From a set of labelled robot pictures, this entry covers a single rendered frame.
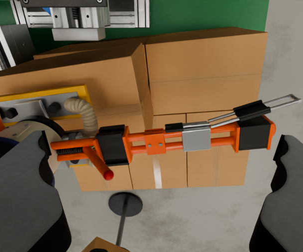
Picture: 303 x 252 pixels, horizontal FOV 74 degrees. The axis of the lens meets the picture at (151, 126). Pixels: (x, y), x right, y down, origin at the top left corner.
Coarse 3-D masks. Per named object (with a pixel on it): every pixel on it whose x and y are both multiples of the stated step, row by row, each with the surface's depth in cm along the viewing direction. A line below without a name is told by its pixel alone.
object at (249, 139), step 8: (248, 120) 49; (256, 120) 49; (264, 120) 48; (240, 128) 47; (248, 128) 47; (256, 128) 47; (264, 128) 47; (272, 128) 47; (240, 136) 48; (248, 136) 48; (256, 136) 48; (264, 136) 48; (232, 144) 52; (240, 144) 50; (248, 144) 49; (256, 144) 49; (264, 144) 49
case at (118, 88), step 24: (120, 48) 89; (0, 72) 80; (24, 72) 70; (48, 72) 70; (72, 72) 70; (96, 72) 69; (120, 72) 69; (144, 72) 99; (96, 96) 73; (120, 96) 73; (144, 96) 88; (72, 120) 79; (120, 120) 78; (144, 120) 80; (144, 144) 82
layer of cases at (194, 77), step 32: (224, 32) 114; (256, 32) 99; (160, 64) 106; (192, 64) 105; (224, 64) 105; (256, 64) 104; (160, 96) 114; (192, 96) 114; (224, 96) 113; (256, 96) 112; (160, 160) 136; (192, 160) 135; (224, 160) 134
